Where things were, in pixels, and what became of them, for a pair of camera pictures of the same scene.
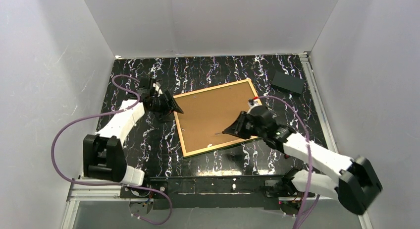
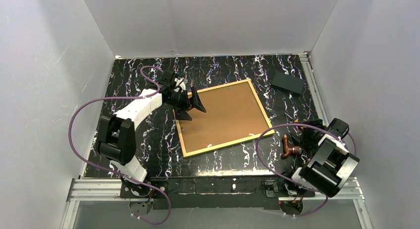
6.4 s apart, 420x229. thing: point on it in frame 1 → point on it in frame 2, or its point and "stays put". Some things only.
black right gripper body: [243, 125] → [302, 143]
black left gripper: [160, 102] → [186, 100]
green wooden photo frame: [207, 113] stays put
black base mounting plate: [215, 192] stays put
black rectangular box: [288, 83] stays put
